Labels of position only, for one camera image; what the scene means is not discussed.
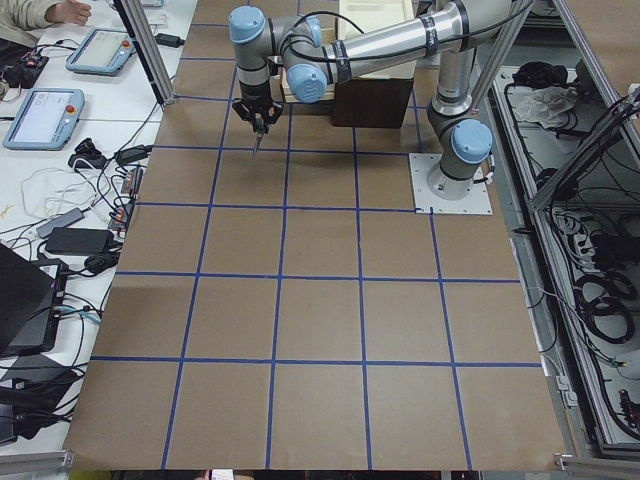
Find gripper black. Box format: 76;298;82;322
232;97;284;135

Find grey orange scissors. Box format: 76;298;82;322
252;129;265;156

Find dark wooden drawer cabinet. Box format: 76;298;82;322
279;67;416;129

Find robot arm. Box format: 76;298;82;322
228;1;510;181

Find person's hand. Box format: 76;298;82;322
45;0;92;26

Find black power adapter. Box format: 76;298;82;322
154;33;185;48

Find cream plastic tray box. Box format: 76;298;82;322
336;0;416;80

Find upper teach pendant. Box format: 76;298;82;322
65;28;134;76

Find teach pendant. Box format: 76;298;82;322
65;28;134;76
3;88;85;151

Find large black power brick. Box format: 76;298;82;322
45;227;114;255

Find lower teach pendant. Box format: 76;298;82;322
3;88;85;151

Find black laptop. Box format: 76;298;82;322
1;246;67;357

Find white crumpled cloth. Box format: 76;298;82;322
514;86;578;128

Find aluminium frame post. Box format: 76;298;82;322
114;0;175;106

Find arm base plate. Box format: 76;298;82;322
409;153;493;216

